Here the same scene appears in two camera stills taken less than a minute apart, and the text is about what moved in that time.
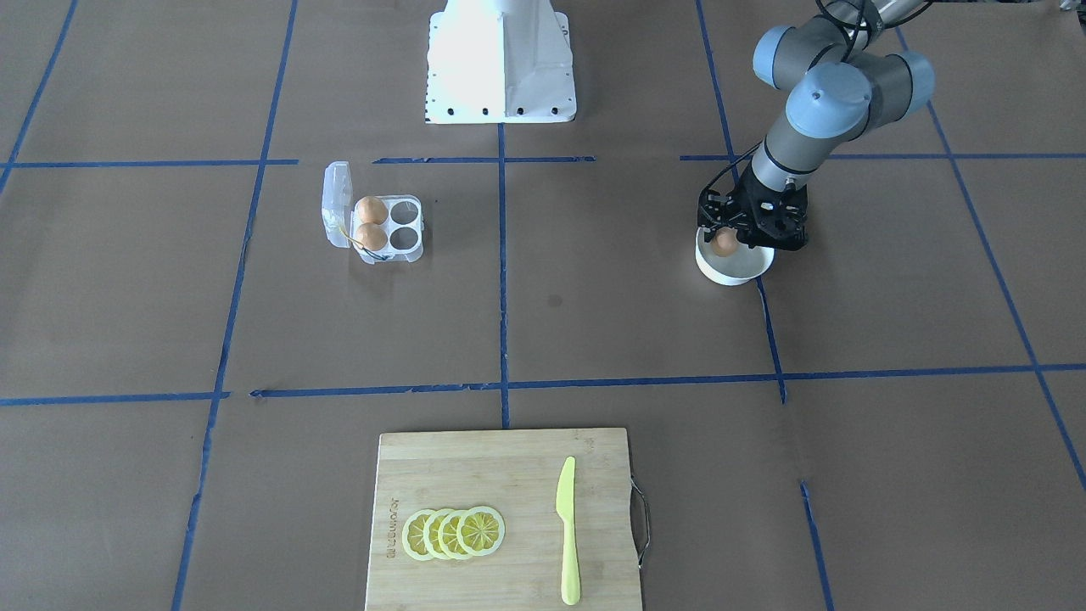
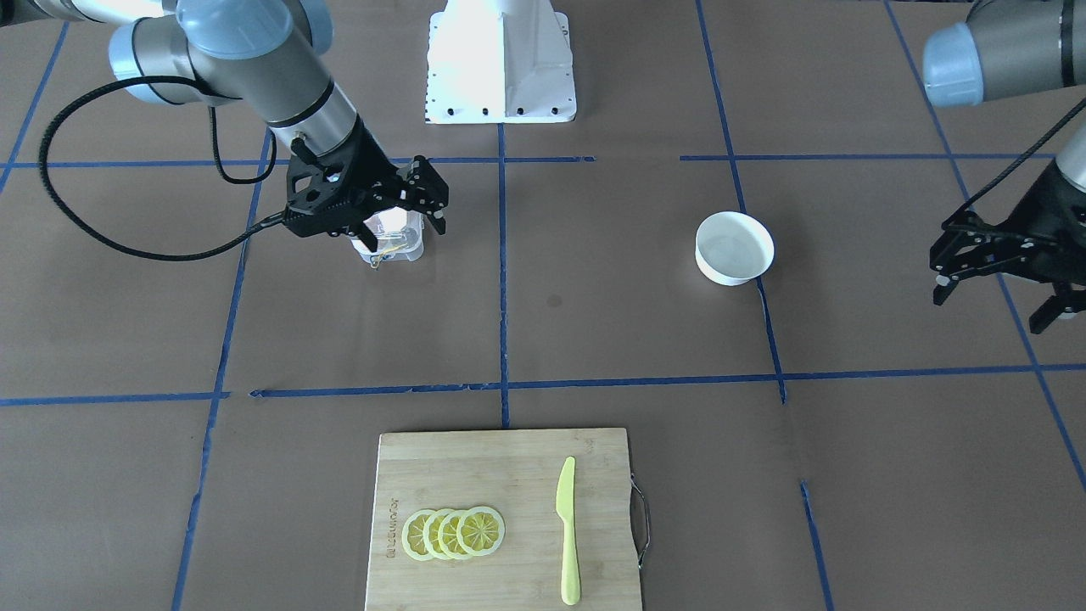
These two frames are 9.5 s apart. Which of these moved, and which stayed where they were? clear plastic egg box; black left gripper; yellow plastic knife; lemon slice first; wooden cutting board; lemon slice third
Moved: clear plastic egg box; black left gripper
Stayed: wooden cutting board; lemon slice third; lemon slice first; yellow plastic knife
